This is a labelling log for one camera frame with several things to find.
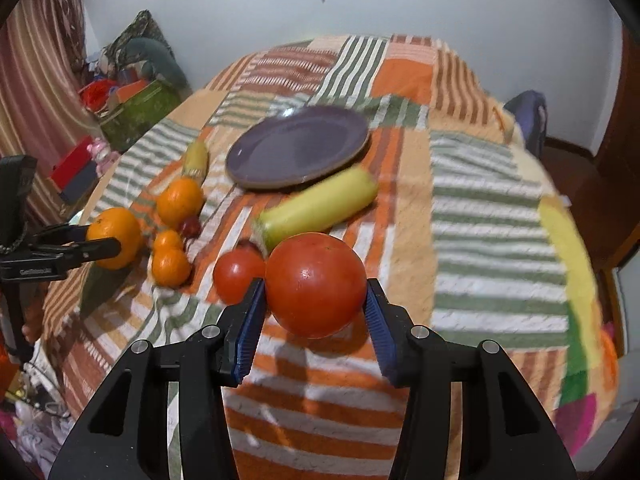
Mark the red box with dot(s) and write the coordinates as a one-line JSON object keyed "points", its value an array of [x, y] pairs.
{"points": [[75, 175]]}

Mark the short yellow sugarcane piece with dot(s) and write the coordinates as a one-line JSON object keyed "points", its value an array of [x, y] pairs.
{"points": [[195, 162]]}

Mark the small tangerine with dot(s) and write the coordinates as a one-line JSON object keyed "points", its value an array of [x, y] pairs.
{"points": [[167, 240], [170, 267]]}

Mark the large red tomato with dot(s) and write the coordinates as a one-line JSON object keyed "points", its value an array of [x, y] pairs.
{"points": [[315, 285]]}

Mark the large orange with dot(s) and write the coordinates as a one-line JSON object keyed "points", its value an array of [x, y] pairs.
{"points": [[123, 225], [181, 200]]}

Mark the grey plush toy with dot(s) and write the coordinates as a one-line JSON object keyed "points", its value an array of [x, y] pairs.
{"points": [[156, 59]]}

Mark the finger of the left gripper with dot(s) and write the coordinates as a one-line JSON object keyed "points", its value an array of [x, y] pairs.
{"points": [[95, 249]]}

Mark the long yellow sugarcane piece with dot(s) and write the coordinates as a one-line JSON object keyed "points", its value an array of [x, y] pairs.
{"points": [[318, 208]]}

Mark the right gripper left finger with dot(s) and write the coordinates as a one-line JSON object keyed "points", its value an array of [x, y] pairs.
{"points": [[122, 432]]}

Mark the striped brown curtain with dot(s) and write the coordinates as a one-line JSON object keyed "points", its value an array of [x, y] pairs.
{"points": [[43, 59]]}

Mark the camouflage pillow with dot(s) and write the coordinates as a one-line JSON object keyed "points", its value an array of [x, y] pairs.
{"points": [[143, 26]]}

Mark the blue chair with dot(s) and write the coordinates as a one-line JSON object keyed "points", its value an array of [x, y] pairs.
{"points": [[529, 109]]}

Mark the striped patchwork blanket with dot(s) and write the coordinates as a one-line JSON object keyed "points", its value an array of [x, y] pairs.
{"points": [[467, 232]]}

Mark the pink toy doll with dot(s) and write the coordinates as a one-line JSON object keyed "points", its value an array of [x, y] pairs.
{"points": [[102, 155]]}

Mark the red grape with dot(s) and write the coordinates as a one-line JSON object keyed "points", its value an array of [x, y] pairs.
{"points": [[190, 228]]}

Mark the green storage box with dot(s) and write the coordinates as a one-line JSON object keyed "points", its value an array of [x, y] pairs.
{"points": [[128, 122]]}

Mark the small red tomato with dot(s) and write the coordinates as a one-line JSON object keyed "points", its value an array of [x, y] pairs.
{"points": [[234, 271]]}

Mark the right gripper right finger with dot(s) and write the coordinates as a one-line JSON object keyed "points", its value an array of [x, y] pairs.
{"points": [[506, 433]]}

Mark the purple ceramic plate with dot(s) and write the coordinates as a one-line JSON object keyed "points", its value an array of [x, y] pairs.
{"points": [[296, 147]]}

